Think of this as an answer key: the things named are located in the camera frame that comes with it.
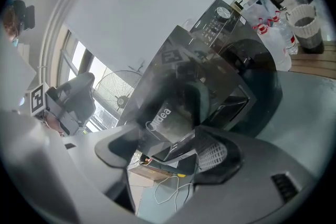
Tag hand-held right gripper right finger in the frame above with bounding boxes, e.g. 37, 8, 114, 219
162, 125, 316, 224

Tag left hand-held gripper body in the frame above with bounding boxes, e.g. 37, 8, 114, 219
29, 82, 81, 137

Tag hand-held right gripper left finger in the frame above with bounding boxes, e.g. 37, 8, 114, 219
62, 123, 143, 216

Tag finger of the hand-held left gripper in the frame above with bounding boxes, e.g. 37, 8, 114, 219
56, 71, 97, 124

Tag person's left forearm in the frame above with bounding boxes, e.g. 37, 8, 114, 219
40, 112, 65, 137

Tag large black floor fan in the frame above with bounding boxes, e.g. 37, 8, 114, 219
93, 69, 144, 125

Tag large glass window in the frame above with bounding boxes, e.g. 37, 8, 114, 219
57, 30, 119, 132

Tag person's white printed shirt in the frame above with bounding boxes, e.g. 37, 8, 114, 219
0, 31, 38, 111

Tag black table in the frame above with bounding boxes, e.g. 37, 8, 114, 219
117, 0, 284, 166

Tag wooden plank platform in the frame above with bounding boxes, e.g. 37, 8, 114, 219
288, 41, 336, 80

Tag clear red-label water bottle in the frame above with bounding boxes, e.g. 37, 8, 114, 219
275, 15, 299, 55

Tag grey waste basket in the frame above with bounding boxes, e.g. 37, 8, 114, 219
287, 4, 326, 55

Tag clear plastic storage box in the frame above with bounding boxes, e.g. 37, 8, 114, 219
240, 0, 277, 27

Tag white cable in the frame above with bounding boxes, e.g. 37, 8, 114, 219
153, 174, 195, 212

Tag white wall pipes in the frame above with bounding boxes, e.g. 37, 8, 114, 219
38, 0, 85, 79

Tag black head-mounted camera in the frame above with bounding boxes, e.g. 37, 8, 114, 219
12, 0, 36, 33

